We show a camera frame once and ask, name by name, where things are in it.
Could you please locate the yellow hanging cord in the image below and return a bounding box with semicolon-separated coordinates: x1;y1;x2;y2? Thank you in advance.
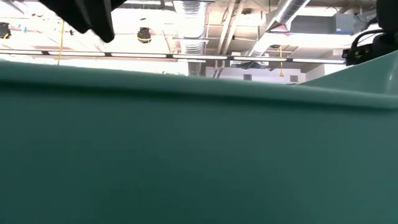
57;20;66;66

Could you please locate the grey ceiling ventilation box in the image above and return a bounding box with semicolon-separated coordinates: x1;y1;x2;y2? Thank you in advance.
290;14;355;35

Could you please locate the ribbed silver air duct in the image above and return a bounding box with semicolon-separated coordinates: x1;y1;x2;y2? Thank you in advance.
173;0;210;55

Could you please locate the light blue plastic bin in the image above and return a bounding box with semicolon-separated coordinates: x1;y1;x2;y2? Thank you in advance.
0;49;398;224

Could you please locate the yellow hanging pendant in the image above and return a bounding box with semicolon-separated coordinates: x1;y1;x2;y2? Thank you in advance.
278;45;285;78

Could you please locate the black hanging ceiling dome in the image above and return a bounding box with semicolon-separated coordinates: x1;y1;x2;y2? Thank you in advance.
0;22;12;40
136;27;152;44

